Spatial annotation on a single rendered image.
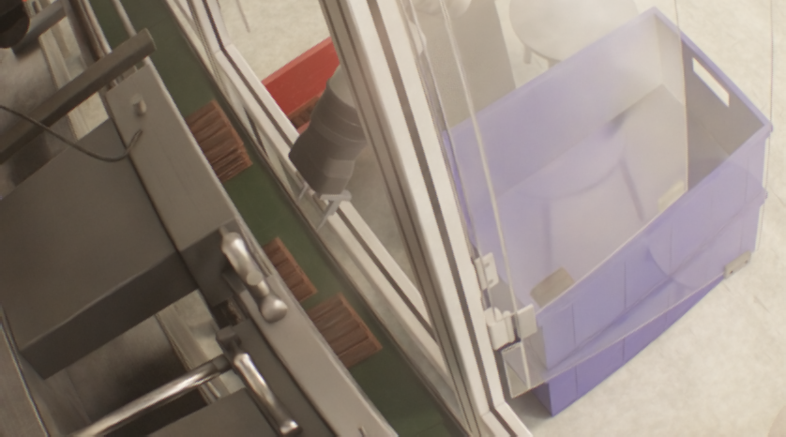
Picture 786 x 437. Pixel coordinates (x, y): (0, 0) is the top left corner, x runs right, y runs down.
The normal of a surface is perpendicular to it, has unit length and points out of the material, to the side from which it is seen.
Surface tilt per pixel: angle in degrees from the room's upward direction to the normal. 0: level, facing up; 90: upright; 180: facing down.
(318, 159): 42
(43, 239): 0
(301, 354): 0
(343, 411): 0
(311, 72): 90
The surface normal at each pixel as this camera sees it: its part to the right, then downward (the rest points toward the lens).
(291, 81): 0.55, 0.57
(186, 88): -0.19, -0.58
